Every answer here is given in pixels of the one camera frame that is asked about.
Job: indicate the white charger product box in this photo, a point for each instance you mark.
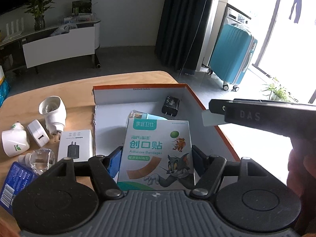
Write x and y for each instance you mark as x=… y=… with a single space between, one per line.
x=77 y=145

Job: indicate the right hand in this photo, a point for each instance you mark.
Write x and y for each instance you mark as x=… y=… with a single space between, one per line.
x=301 y=180

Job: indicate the dark photo frame box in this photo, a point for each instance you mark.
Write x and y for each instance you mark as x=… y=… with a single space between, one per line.
x=81 y=7

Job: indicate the orange white cardboard box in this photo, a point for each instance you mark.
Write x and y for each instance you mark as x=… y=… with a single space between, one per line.
x=113 y=104

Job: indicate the teal toothpick jar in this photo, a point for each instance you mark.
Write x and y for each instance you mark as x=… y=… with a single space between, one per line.
x=142 y=115

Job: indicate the clear repellent liquid bottle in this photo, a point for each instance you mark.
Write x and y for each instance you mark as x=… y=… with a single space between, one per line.
x=39 y=160

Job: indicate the black power adapter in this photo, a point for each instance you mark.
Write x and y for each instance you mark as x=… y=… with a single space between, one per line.
x=171 y=106

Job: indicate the spider plant by window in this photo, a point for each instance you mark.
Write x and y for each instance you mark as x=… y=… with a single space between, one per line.
x=276 y=92

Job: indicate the blue packaged pack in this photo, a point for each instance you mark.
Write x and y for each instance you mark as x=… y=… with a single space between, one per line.
x=17 y=179

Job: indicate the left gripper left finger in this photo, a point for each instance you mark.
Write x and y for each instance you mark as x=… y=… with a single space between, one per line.
x=112 y=161

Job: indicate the blue plastic bag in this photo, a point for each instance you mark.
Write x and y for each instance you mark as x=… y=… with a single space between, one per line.
x=4 y=90

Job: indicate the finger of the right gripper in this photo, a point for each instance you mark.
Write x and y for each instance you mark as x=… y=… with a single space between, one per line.
x=212 y=119

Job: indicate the white wifi router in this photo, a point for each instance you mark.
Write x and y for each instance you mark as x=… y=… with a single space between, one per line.
x=14 y=29

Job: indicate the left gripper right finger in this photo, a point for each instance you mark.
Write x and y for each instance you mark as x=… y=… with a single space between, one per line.
x=200 y=161

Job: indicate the white tv console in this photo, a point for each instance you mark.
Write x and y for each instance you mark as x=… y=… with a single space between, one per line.
x=39 y=47

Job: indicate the dark curtain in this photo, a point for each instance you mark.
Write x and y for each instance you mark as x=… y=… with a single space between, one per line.
x=181 y=34

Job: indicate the white usb charger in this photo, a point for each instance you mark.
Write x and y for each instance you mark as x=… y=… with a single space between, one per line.
x=38 y=133

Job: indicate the adhesive bandage box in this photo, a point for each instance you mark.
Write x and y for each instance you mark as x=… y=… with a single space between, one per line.
x=157 y=155

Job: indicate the white mosquito repellent heater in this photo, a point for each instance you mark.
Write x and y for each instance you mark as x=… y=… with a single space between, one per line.
x=15 y=140

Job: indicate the potted plant in vase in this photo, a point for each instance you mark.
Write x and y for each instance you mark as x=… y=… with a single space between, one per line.
x=37 y=8

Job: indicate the white socket adapter plug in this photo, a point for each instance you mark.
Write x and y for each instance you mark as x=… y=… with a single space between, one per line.
x=54 y=112

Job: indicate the teal suitcase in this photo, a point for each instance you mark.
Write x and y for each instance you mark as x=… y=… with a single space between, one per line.
x=232 y=55

